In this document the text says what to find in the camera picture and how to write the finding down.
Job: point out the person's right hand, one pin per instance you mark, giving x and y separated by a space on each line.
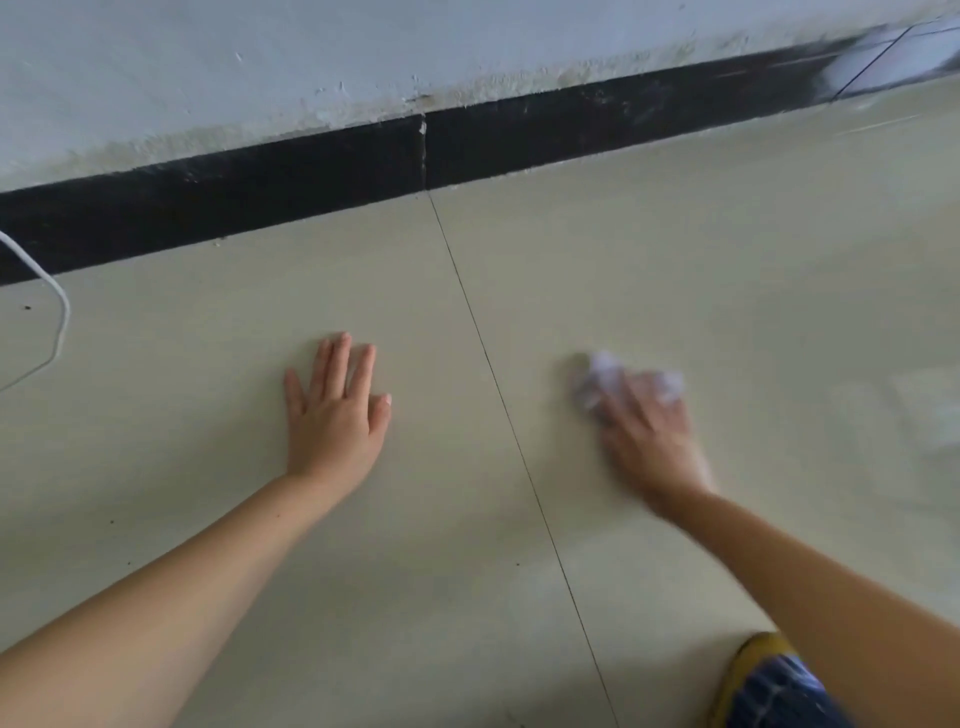
652 446

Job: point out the person's left hand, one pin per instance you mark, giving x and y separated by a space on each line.
334 431

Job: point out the person's left thumb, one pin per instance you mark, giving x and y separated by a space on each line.
381 414

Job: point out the person's left little finger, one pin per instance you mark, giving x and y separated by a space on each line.
294 391

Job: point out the person's right fingers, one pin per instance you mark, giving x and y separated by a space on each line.
637 405

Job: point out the person's left middle finger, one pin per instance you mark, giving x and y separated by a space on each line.
339 364

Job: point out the white tissue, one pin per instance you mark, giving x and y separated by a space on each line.
604 375

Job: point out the person's right forearm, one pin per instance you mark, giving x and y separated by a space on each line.
817 600

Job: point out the person's left forearm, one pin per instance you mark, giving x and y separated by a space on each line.
165 600

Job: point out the black baseboard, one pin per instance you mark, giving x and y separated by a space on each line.
300 180

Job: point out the yellow blue plaid slipper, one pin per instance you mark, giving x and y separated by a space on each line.
765 686

